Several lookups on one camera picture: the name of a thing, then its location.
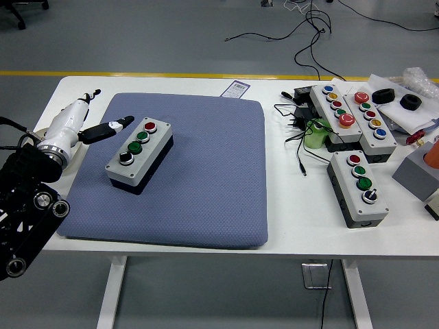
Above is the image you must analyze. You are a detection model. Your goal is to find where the black hanging power cable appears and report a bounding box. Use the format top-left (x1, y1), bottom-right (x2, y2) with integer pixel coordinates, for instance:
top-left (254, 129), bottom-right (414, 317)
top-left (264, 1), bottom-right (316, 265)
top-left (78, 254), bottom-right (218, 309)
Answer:
top-left (320, 259), bottom-right (335, 329)

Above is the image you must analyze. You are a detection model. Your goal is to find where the small white black box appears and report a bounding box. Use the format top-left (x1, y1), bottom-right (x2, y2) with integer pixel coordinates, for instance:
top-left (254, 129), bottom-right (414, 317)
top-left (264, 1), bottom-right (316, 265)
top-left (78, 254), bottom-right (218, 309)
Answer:
top-left (424, 195), bottom-right (439, 221)

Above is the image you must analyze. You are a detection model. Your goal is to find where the black floor cable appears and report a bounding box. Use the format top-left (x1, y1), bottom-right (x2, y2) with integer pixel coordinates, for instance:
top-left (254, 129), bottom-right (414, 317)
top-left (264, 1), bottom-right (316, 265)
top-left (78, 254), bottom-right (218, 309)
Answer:
top-left (337, 0), bottom-right (439, 34)
top-left (224, 0), bottom-right (347, 82)

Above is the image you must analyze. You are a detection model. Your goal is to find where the black foam ring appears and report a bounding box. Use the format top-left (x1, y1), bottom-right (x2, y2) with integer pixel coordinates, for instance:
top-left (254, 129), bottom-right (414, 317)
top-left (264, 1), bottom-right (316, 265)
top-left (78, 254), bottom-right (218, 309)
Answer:
top-left (399, 94), bottom-right (423, 111)
top-left (372, 88), bottom-right (396, 104)

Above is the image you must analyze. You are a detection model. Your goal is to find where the grey five-button control box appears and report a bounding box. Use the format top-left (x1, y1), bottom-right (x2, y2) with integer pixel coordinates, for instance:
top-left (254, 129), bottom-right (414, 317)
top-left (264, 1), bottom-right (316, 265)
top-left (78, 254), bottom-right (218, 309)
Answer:
top-left (309, 84), bottom-right (364, 154)
top-left (344, 90), bottom-right (398, 164)

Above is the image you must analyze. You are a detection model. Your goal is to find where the small red key part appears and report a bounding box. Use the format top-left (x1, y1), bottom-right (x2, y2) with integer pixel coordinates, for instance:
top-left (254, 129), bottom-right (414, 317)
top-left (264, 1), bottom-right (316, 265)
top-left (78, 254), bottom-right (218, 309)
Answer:
top-left (405, 132), bottom-right (426, 147)

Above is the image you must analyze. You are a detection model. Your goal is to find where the black power adapter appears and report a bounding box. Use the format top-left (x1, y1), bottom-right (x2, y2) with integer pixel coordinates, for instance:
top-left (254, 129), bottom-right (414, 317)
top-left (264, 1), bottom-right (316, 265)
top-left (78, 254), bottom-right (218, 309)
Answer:
top-left (293, 85), bottom-right (316, 105)

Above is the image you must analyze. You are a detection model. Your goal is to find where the black wall plug adapter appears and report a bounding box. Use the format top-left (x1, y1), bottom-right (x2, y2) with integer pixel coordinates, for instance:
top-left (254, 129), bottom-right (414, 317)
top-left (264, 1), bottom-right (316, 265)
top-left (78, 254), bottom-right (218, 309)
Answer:
top-left (283, 103), bottom-right (323, 132)

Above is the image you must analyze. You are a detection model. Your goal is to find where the white table leg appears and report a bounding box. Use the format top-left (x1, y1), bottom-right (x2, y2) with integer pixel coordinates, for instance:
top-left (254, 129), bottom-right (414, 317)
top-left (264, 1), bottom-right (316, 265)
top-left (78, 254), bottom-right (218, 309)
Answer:
top-left (341, 258), bottom-right (374, 329)
top-left (95, 256), bottom-right (128, 329)

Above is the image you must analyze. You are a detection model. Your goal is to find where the orange cylinder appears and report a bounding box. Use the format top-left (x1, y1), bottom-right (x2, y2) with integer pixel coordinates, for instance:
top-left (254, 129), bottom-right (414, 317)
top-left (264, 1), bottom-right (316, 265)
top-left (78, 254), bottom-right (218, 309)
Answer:
top-left (423, 140), bottom-right (439, 169)

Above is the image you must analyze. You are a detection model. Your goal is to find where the grey four-button control box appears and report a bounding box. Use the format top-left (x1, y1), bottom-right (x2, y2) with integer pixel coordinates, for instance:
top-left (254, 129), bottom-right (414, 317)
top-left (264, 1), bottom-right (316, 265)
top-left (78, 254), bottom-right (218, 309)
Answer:
top-left (104, 117), bottom-right (174, 197)
top-left (326, 151), bottom-right (390, 229)

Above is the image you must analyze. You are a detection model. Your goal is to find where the beige shallow dish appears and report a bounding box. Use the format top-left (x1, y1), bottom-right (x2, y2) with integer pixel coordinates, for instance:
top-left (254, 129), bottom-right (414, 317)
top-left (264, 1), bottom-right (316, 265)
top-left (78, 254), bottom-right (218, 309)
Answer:
top-left (32, 126), bottom-right (84, 172)

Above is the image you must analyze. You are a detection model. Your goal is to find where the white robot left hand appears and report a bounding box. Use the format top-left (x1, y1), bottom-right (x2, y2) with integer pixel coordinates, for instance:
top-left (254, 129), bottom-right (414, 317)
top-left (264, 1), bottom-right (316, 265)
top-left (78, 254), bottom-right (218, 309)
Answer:
top-left (43, 88), bottom-right (135, 152)

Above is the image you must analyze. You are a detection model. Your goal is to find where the clear bubble wrap bag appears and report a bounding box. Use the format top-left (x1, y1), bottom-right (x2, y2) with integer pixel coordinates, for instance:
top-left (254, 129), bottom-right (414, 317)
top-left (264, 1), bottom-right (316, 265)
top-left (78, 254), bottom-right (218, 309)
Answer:
top-left (387, 66), bottom-right (439, 100)

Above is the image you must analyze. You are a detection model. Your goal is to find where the black office chair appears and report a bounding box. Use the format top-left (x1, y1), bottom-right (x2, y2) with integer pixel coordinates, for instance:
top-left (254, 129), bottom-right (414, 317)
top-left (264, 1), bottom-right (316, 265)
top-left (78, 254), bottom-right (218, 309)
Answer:
top-left (0, 0), bottom-right (50, 31)

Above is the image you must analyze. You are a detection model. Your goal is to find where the metal floor socket plate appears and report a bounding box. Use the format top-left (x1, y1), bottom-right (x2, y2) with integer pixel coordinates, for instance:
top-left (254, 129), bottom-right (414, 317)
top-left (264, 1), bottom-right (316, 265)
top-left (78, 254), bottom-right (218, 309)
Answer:
top-left (301, 262), bottom-right (333, 291)

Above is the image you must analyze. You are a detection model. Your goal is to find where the grey block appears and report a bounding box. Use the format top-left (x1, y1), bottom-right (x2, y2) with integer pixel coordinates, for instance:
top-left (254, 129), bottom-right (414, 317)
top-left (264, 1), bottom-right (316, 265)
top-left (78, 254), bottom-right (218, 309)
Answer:
top-left (392, 142), bottom-right (439, 203)

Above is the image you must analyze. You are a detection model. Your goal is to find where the blue-grey textured mat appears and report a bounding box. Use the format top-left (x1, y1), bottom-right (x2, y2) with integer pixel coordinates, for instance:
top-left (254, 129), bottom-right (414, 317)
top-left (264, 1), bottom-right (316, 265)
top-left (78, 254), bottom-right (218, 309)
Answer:
top-left (56, 92), bottom-right (269, 250)

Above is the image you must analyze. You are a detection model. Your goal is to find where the black cord with barrel plug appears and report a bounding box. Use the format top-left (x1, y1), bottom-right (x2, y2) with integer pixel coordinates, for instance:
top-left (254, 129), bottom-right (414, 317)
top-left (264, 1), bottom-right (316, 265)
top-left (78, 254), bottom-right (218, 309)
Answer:
top-left (273, 90), bottom-right (335, 178)

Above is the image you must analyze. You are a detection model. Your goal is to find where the white floor cable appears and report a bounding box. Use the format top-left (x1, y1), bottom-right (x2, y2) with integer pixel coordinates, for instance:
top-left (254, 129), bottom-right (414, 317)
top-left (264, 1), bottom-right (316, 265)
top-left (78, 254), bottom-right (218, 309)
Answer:
top-left (283, 0), bottom-right (311, 14)

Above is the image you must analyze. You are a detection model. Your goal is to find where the white paper sheet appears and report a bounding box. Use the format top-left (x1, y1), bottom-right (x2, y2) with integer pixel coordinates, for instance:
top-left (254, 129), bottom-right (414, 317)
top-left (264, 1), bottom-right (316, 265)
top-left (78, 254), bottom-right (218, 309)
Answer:
top-left (329, 73), bottom-right (439, 135)

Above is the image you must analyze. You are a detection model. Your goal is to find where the purple white barcode tag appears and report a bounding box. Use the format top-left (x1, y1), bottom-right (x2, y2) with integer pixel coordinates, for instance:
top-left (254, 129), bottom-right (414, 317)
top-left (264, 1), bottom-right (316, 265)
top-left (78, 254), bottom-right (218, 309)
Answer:
top-left (220, 80), bottom-right (251, 99)

